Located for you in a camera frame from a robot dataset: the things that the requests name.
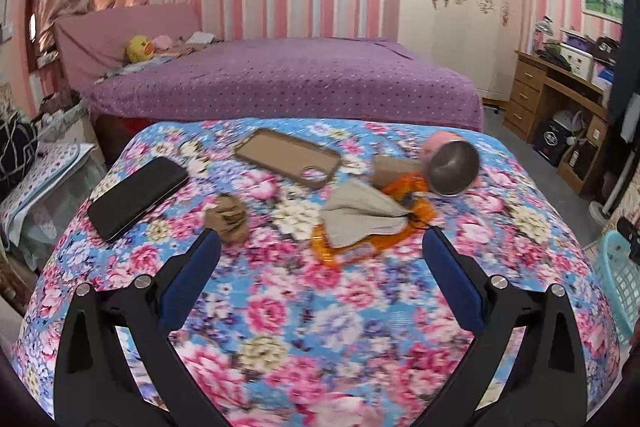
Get bed with purple dotted bedspread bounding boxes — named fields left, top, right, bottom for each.
left=52, top=2, right=486, bottom=132

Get floral patterned cushion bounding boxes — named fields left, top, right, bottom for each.
left=0, top=142, right=96, bottom=253

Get dark hanging coat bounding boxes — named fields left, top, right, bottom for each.
left=607, top=0, right=640, bottom=142

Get black cap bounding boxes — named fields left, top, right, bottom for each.
left=592, top=36, right=621, bottom=62

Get black gift bag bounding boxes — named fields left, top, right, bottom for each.
left=532, top=119, right=571, bottom=166

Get beige tissue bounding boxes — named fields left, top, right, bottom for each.
left=320, top=177, right=416, bottom=250

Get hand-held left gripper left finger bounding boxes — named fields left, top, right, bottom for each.
left=54, top=227, right=226, bottom=427

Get wooden desk with drawers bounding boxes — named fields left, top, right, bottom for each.
left=502, top=51, right=623, bottom=195

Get table lamp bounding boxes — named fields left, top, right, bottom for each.
left=534, top=17, right=555, bottom=55

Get dark patterned bag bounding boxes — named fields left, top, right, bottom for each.
left=0, top=112, right=40, bottom=202

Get black smartphone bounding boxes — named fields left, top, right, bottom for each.
left=87, top=156, right=191, bottom=243

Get white round fan base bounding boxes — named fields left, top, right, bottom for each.
left=587, top=199, right=623, bottom=223

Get pink cup with metal inside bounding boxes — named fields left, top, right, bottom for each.
left=419, top=131, right=482, bottom=198

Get purple box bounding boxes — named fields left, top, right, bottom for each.
left=560, top=27, right=596, bottom=52

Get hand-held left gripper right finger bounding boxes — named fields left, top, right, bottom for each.
left=422, top=227, right=588, bottom=427

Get yellow duck plush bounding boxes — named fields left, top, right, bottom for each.
left=125, top=36, right=156, bottom=64

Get brown phone case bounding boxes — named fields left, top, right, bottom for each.
left=234, top=127, right=343, bottom=188

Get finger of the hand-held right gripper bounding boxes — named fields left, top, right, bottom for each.
left=616, top=217, right=640, bottom=264

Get dark green clothes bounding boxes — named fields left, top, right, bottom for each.
left=537, top=41, right=573, bottom=70

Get light blue plastic basket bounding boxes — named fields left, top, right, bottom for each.
left=590, top=229, right=640, bottom=348

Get brown paper piece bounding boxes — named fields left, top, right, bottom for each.
left=371, top=155, right=426, bottom=188

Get white storage box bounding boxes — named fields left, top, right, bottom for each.
left=557, top=43, right=596, bottom=78

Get white wardrobe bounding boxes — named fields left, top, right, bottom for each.
left=397, top=0, right=523, bottom=100

